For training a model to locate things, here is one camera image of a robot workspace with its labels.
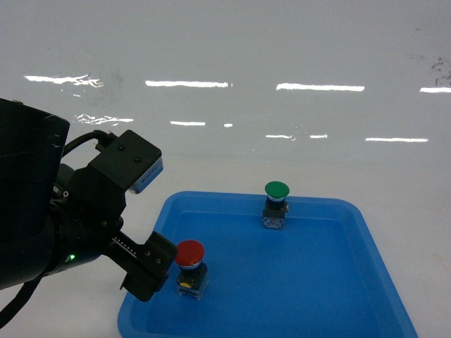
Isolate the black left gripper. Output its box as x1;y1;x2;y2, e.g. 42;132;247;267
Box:
49;165;178;302

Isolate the red mushroom push button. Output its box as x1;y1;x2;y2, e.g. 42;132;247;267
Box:
175;239;209;300

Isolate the green mushroom push button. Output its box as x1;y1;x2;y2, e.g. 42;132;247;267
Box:
262;181;290;230

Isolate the blue plastic tray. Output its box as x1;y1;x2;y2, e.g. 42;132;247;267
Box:
118;192;416;337

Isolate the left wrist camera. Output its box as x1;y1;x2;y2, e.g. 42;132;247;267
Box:
89;130;163;194

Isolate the black left camera cable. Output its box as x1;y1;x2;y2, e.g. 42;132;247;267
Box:
61;129;113;158

